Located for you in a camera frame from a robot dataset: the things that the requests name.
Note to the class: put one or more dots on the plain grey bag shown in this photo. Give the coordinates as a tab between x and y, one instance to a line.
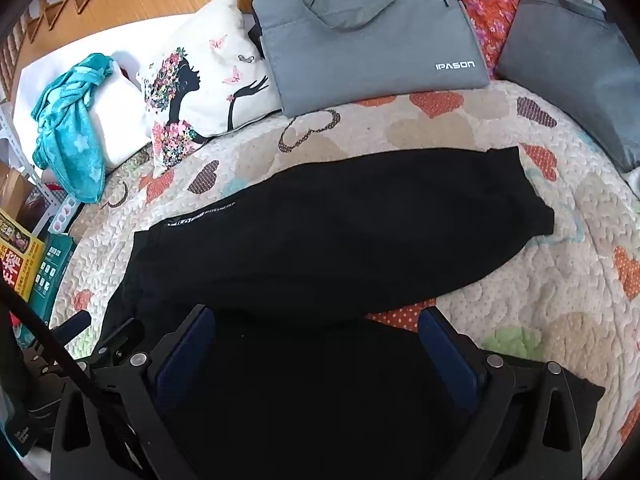
580	65

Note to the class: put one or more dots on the green printed box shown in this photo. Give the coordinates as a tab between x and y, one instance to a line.
50	270

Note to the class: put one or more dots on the heart-patterned quilt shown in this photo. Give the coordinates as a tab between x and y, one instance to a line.
525	280

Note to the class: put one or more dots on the printed figure pillow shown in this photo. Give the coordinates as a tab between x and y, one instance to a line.
200	85

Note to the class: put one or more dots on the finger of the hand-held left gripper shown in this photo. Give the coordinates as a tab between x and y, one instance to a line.
75	324
120	337

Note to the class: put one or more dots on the black pants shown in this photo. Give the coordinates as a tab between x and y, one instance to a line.
330	240

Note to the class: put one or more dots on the yellow printed box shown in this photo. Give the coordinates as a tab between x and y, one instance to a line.
17	255

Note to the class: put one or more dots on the white metal shelf rack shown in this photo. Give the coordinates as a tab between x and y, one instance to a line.
35	180

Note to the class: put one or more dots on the brown paper bag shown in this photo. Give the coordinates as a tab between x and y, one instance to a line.
15	195

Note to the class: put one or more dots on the teal star blanket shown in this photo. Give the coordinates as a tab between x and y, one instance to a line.
70	125

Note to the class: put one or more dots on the white pillow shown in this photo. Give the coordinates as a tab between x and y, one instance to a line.
100	110

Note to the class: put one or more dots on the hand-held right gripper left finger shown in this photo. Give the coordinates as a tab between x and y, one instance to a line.
184	357

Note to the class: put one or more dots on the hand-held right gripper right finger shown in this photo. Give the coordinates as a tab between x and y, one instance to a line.
450	360

